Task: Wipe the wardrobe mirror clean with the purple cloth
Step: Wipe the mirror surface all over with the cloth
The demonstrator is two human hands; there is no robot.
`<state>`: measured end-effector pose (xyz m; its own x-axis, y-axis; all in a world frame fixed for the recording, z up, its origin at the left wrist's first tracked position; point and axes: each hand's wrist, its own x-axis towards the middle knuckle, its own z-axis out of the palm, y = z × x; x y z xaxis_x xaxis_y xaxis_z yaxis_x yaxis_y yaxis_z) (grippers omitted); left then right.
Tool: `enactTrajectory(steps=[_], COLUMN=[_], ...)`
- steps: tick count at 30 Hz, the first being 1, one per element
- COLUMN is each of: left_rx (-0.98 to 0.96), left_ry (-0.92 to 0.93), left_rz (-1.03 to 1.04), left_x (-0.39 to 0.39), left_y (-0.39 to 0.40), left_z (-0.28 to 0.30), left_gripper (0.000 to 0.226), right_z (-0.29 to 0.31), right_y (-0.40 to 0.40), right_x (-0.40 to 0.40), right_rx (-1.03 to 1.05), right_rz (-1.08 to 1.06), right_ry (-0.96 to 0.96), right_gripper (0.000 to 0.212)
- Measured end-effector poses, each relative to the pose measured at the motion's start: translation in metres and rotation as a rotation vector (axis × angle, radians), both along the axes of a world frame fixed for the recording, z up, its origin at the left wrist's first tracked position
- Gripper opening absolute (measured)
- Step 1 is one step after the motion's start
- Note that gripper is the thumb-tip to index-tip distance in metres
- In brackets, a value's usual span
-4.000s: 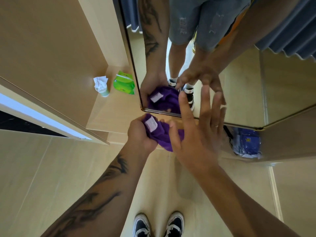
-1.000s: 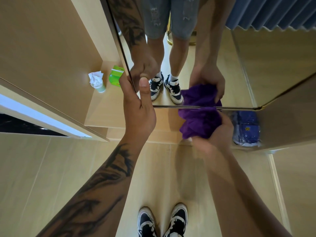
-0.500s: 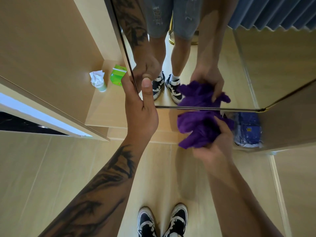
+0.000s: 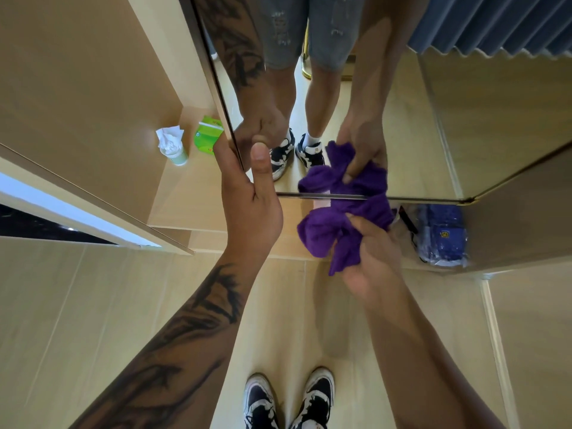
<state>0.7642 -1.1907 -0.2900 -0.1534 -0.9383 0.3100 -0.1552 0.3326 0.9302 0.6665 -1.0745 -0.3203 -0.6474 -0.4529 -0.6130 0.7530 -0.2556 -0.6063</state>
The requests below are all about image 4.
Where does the person's right hand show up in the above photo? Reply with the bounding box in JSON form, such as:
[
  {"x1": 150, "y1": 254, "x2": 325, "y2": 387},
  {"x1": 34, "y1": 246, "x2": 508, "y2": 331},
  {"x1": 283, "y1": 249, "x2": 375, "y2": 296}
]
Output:
[{"x1": 339, "y1": 213, "x2": 405, "y2": 309}]

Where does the person's left hand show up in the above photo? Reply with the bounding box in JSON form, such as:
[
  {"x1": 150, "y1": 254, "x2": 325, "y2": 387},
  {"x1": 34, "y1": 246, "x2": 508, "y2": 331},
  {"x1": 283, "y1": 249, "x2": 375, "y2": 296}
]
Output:
[{"x1": 213, "y1": 133, "x2": 284, "y2": 264}]

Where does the purple cleaning cloth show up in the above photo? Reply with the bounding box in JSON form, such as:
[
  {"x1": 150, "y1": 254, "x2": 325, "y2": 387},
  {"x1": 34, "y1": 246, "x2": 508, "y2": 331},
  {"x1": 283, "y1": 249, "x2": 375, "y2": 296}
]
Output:
[{"x1": 297, "y1": 197, "x2": 396, "y2": 276}]

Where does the pull-out wardrobe mirror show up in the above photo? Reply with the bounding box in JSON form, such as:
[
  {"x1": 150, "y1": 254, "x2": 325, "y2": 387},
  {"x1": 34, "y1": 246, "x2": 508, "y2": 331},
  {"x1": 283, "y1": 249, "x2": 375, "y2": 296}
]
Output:
[{"x1": 178, "y1": 0, "x2": 572, "y2": 205}]

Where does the person's right forearm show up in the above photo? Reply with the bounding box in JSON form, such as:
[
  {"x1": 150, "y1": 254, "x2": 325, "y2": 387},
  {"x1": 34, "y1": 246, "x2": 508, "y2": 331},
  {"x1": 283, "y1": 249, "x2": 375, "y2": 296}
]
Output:
[{"x1": 362, "y1": 290, "x2": 506, "y2": 429}]

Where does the person's left forearm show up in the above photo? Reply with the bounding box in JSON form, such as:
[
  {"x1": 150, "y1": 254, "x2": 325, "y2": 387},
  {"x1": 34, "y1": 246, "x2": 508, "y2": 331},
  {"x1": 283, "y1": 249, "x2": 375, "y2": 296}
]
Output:
[{"x1": 69, "y1": 250, "x2": 269, "y2": 429}]

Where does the person's right black-white sneaker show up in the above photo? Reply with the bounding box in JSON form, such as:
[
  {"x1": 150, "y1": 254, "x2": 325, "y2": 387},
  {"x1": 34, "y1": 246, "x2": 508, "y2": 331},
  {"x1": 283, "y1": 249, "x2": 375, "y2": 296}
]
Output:
[{"x1": 290, "y1": 366, "x2": 335, "y2": 429}]

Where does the person's black-white sneaker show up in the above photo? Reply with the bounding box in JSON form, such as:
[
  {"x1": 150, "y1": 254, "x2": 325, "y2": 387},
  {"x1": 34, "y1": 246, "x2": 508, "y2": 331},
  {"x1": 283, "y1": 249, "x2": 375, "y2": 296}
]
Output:
[
  {"x1": 243, "y1": 372, "x2": 280, "y2": 429},
  {"x1": 290, "y1": 366, "x2": 335, "y2": 429}
]

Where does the person's left black-white sneaker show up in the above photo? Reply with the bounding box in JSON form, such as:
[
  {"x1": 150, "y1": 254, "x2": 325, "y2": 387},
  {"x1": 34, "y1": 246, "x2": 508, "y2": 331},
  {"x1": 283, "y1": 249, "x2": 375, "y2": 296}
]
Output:
[{"x1": 243, "y1": 372, "x2": 280, "y2": 429}]

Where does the light wooden wardrobe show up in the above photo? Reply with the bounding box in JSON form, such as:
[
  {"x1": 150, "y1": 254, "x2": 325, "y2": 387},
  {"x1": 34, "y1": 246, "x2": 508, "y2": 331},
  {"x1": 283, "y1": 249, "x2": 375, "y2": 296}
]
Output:
[{"x1": 0, "y1": 0, "x2": 572, "y2": 275}]

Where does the blue plastic bag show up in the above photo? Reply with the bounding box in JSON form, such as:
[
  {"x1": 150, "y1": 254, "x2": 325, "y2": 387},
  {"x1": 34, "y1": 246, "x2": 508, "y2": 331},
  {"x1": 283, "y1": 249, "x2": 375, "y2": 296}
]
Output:
[{"x1": 413, "y1": 204, "x2": 469, "y2": 268}]

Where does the green tissue packet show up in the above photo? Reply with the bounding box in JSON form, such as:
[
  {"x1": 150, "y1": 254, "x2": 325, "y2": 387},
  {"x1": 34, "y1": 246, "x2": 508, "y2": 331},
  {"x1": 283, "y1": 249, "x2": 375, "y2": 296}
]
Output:
[{"x1": 193, "y1": 114, "x2": 224, "y2": 156}]

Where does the paper cup with tissue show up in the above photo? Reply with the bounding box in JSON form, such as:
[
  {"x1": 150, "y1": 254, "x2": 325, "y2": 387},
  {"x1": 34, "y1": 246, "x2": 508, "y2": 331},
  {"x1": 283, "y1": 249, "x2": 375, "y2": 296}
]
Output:
[{"x1": 155, "y1": 125, "x2": 188, "y2": 167}]

